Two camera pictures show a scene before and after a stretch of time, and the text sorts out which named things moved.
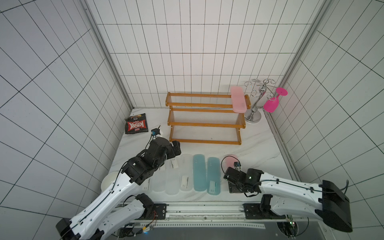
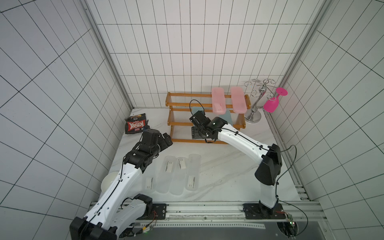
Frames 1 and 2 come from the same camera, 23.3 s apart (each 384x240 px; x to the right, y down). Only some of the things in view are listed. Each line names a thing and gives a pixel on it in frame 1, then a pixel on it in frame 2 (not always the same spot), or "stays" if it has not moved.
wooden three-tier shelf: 204,118 stays
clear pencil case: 186,172 -> 193,174
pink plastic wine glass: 270,105 stays
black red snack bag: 136,123 stays
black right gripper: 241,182 -> 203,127
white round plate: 108,181 stays
